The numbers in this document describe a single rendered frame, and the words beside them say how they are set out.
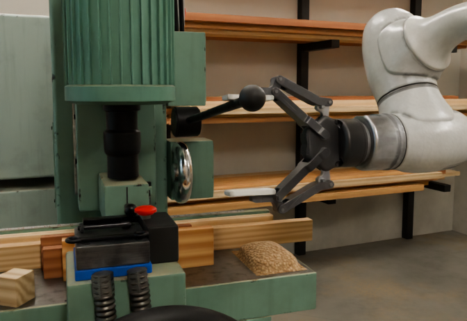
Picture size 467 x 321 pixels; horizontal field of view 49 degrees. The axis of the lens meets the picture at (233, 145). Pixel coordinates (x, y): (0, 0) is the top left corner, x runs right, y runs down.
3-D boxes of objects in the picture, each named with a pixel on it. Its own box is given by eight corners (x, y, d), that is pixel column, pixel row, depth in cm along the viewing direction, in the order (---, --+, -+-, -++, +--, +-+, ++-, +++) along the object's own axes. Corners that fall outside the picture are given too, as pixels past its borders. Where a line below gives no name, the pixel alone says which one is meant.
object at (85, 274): (75, 281, 59) (73, 235, 59) (73, 253, 70) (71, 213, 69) (185, 269, 63) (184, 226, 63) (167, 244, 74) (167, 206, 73)
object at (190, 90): (167, 105, 103) (167, 30, 101) (160, 105, 111) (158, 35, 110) (208, 105, 106) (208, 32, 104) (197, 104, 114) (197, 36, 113)
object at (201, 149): (171, 200, 103) (170, 141, 102) (164, 194, 110) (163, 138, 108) (215, 197, 106) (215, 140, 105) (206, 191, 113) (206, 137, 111)
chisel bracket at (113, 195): (105, 239, 80) (103, 185, 79) (99, 218, 93) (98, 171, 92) (152, 235, 82) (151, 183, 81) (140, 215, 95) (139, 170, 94)
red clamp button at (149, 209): (135, 217, 67) (135, 209, 67) (133, 212, 70) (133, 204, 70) (158, 215, 68) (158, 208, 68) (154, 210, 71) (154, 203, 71)
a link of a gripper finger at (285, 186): (313, 144, 79) (319, 151, 80) (265, 195, 77) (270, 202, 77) (326, 145, 76) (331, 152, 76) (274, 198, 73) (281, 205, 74)
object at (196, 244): (63, 281, 75) (61, 241, 75) (63, 277, 77) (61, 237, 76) (213, 265, 83) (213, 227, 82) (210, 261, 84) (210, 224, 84)
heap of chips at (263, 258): (256, 276, 78) (256, 258, 77) (231, 251, 90) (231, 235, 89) (306, 269, 80) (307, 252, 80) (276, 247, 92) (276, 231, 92)
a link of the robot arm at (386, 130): (372, 114, 86) (340, 114, 84) (406, 111, 77) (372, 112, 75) (372, 168, 86) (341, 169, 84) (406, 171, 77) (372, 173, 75)
